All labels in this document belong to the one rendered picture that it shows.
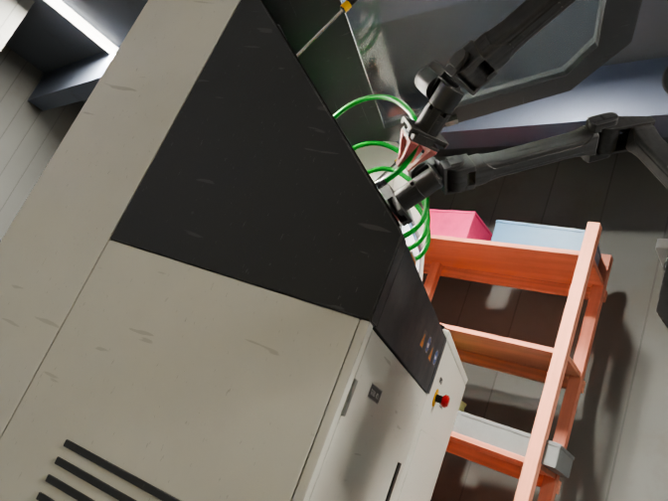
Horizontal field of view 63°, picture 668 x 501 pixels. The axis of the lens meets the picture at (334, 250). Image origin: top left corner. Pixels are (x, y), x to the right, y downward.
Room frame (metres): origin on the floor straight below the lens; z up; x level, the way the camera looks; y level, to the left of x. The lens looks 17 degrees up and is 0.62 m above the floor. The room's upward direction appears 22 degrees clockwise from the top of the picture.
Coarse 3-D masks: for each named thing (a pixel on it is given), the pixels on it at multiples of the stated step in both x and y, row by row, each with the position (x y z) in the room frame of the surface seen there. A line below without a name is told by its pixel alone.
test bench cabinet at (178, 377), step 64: (128, 256) 1.07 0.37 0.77; (128, 320) 1.04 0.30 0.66; (192, 320) 0.99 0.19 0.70; (256, 320) 0.94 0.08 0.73; (320, 320) 0.89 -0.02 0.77; (64, 384) 1.07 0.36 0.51; (128, 384) 1.01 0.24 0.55; (192, 384) 0.97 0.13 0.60; (256, 384) 0.92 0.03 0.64; (320, 384) 0.88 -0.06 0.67; (0, 448) 1.09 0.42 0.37; (64, 448) 1.04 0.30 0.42; (128, 448) 0.99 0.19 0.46; (192, 448) 0.94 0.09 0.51; (256, 448) 0.90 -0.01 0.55; (320, 448) 0.86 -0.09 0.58
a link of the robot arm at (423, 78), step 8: (456, 56) 0.93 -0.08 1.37; (464, 56) 0.91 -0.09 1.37; (432, 64) 1.01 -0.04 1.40; (448, 64) 0.95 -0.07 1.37; (456, 64) 0.92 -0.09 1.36; (464, 64) 0.92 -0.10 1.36; (424, 72) 1.02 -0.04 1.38; (432, 72) 1.01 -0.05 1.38; (440, 72) 0.99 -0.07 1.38; (448, 72) 0.95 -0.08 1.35; (456, 72) 0.93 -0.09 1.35; (416, 80) 1.04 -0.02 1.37; (424, 80) 1.01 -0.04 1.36; (432, 80) 1.00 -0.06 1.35; (456, 80) 0.95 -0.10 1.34; (424, 88) 1.02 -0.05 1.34; (472, 88) 0.98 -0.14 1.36
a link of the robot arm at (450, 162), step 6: (432, 156) 1.21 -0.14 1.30; (450, 156) 1.15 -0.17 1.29; (456, 156) 1.15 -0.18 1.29; (462, 156) 1.14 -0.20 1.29; (426, 162) 1.19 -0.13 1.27; (432, 162) 1.20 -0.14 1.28; (438, 162) 1.18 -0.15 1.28; (444, 162) 1.15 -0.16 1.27; (450, 162) 1.14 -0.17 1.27; (456, 162) 1.13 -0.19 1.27; (462, 162) 1.14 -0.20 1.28; (414, 168) 1.20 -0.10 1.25; (438, 168) 1.18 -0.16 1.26; (444, 168) 1.14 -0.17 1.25; (450, 168) 1.14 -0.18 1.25; (414, 174) 1.21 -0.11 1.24; (444, 174) 1.15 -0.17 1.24; (444, 180) 1.17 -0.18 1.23; (444, 186) 1.18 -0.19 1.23; (444, 192) 1.20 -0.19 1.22; (450, 192) 1.20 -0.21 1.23
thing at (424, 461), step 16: (368, 160) 1.68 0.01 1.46; (384, 160) 1.65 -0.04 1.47; (384, 176) 1.65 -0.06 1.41; (400, 176) 1.71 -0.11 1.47; (416, 224) 2.03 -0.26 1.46; (448, 352) 1.57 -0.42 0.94; (448, 368) 1.65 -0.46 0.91; (432, 384) 1.50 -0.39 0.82; (448, 384) 1.74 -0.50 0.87; (464, 384) 2.10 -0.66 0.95; (432, 416) 1.64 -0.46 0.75; (448, 416) 1.94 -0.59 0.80; (432, 432) 1.73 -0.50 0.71; (448, 432) 2.06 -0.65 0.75; (416, 448) 1.54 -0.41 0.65; (432, 448) 1.81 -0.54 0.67; (416, 464) 1.61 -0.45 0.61; (432, 464) 1.91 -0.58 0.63; (416, 480) 1.69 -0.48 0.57; (432, 480) 2.02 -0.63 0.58; (400, 496) 1.54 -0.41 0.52; (416, 496) 1.78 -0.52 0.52
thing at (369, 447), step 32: (384, 352) 0.98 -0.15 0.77; (352, 384) 0.88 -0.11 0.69; (384, 384) 1.05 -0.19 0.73; (416, 384) 1.30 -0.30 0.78; (352, 416) 0.94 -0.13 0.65; (384, 416) 1.13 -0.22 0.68; (416, 416) 1.42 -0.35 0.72; (352, 448) 1.00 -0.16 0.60; (384, 448) 1.21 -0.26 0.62; (320, 480) 0.90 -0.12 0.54; (352, 480) 1.06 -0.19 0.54; (384, 480) 1.31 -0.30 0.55
